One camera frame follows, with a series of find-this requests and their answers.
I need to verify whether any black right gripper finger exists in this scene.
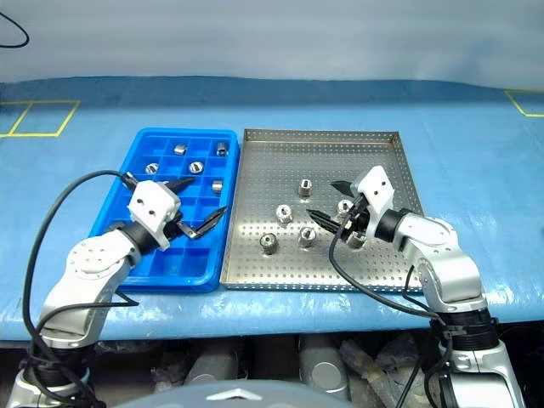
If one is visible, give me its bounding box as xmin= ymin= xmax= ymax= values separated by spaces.
xmin=305 ymin=207 xmax=343 ymax=234
xmin=329 ymin=179 xmax=354 ymax=198

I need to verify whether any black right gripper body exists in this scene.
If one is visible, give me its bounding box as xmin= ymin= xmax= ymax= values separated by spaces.
xmin=337 ymin=193 xmax=371 ymax=247

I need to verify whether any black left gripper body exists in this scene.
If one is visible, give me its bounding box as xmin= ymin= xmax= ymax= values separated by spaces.
xmin=161 ymin=210 xmax=188 ymax=241

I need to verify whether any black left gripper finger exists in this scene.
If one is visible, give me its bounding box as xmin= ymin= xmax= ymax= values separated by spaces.
xmin=163 ymin=177 xmax=197 ymax=195
xmin=180 ymin=206 xmax=230 ymax=241

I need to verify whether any blue compartment tray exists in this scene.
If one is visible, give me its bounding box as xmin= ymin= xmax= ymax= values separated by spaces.
xmin=88 ymin=127 xmax=242 ymax=294

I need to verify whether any perforated metal tray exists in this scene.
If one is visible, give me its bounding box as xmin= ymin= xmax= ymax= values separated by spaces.
xmin=219 ymin=128 xmax=426 ymax=294

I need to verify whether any blue plastic table cover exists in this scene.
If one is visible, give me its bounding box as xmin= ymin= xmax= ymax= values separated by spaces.
xmin=0 ymin=76 xmax=544 ymax=343

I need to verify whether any grey cylinder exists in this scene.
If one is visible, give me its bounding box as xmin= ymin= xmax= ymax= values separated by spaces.
xmin=297 ymin=334 xmax=350 ymax=403
xmin=184 ymin=339 xmax=243 ymax=386

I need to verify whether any yellow tape marking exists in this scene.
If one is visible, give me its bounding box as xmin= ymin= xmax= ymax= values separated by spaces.
xmin=504 ymin=89 xmax=544 ymax=118
xmin=0 ymin=99 xmax=82 ymax=139

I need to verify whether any grey rounded housing silver chevron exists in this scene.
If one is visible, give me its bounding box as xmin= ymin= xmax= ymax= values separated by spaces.
xmin=112 ymin=377 xmax=354 ymax=408

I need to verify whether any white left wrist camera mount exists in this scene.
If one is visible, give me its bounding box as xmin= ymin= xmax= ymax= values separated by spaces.
xmin=127 ymin=180 xmax=182 ymax=250

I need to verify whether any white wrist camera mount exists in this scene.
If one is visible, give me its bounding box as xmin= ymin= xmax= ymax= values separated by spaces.
xmin=127 ymin=180 xmax=182 ymax=250
xmin=350 ymin=166 xmax=399 ymax=243

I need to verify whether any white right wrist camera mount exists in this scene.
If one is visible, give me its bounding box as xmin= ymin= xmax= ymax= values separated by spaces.
xmin=350 ymin=166 xmax=399 ymax=243

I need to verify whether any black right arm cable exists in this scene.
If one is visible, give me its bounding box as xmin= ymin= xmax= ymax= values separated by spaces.
xmin=329 ymin=203 xmax=458 ymax=408

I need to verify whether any thin black background cable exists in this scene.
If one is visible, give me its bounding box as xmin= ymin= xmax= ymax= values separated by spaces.
xmin=0 ymin=11 xmax=30 ymax=48

